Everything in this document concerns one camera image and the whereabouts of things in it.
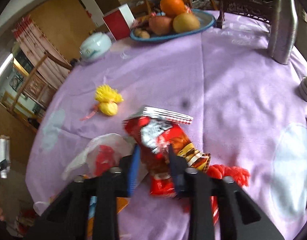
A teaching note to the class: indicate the blue fruit plate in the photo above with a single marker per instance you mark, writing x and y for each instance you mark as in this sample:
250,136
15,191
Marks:
205,19

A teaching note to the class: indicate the orange paper carton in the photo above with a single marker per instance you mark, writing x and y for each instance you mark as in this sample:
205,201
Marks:
102,216

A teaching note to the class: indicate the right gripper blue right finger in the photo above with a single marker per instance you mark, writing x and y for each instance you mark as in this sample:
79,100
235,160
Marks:
177,167

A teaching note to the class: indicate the red box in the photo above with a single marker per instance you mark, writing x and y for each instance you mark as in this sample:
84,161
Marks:
119,21

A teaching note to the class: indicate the white ceramic lidded jar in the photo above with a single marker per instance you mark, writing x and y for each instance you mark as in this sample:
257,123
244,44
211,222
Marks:
95,46

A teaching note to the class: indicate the steel thermos bottle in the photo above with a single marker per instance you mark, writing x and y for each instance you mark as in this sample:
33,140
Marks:
283,31

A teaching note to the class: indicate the pink floral curtain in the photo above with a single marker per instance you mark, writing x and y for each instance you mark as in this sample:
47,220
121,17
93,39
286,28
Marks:
34,44

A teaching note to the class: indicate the yellow pear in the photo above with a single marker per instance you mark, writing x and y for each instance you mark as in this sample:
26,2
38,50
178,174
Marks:
185,22

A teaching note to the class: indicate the yellow yarn doll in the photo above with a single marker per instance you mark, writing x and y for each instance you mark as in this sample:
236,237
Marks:
107,100

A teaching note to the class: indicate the red apple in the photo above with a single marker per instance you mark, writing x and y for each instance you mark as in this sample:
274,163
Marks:
161,25

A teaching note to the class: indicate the orange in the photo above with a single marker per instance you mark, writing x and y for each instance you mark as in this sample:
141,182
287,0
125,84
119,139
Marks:
172,8

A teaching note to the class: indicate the purple tablecloth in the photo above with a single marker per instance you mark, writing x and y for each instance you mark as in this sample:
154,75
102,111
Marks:
247,111

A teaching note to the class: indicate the white plastic wrapper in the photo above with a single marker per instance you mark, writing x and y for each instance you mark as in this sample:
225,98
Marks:
84,163

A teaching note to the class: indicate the red snack bag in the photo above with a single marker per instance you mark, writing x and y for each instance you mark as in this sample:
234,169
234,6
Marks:
155,130

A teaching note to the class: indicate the wooden armchair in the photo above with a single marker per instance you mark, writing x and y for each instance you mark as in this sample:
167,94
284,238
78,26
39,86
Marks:
39,90

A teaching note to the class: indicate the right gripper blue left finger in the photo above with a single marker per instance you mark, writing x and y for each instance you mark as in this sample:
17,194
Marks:
133,170

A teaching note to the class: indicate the thermos lid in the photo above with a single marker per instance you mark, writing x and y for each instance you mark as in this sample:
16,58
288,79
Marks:
306,88

